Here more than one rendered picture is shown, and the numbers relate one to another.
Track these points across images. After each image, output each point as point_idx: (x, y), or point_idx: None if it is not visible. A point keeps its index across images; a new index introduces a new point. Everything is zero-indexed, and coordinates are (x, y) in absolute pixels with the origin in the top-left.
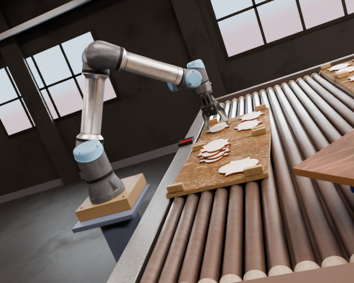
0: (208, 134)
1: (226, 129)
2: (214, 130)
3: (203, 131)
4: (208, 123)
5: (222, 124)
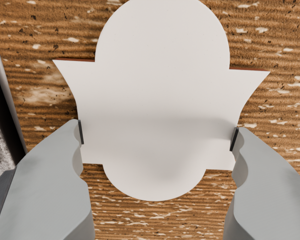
0: (95, 180)
1: (208, 191)
2: (132, 177)
3: (5, 52)
4: (78, 175)
5: (190, 91)
